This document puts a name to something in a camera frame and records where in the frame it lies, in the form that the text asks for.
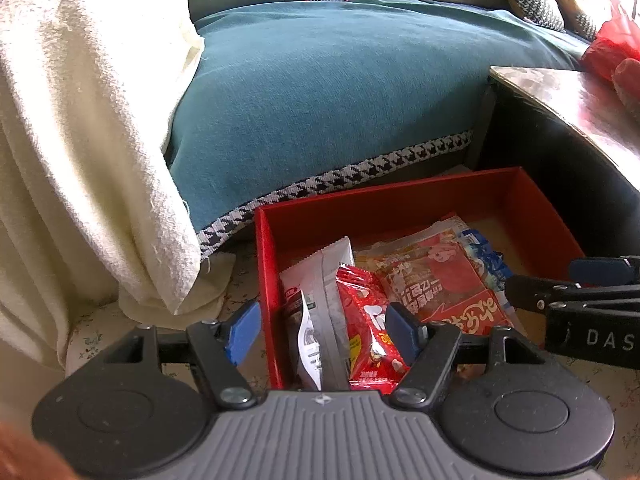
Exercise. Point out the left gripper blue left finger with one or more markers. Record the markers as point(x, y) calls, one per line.
point(218, 348)

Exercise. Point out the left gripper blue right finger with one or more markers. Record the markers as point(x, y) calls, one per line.
point(429, 350)

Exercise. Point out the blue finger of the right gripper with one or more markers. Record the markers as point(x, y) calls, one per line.
point(622, 270)

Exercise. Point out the blue red snack packet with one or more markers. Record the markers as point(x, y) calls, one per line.
point(488, 264)

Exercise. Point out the red Trolli candy bag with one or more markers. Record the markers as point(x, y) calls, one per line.
point(375, 363)

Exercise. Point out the orange red spicy snack packet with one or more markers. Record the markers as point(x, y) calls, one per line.
point(429, 273)

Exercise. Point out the red white flat packet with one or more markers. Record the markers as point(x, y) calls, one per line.
point(315, 320)

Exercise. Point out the red cardboard box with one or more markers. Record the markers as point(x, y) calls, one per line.
point(504, 204)

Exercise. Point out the marble top coffee table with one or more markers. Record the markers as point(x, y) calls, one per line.
point(569, 131)

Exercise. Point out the red plastic bag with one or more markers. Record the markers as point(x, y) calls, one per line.
point(614, 57)

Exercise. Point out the teal sofa cushion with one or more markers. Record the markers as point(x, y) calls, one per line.
point(293, 99)

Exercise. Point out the cream white blanket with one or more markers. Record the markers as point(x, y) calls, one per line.
point(89, 211)

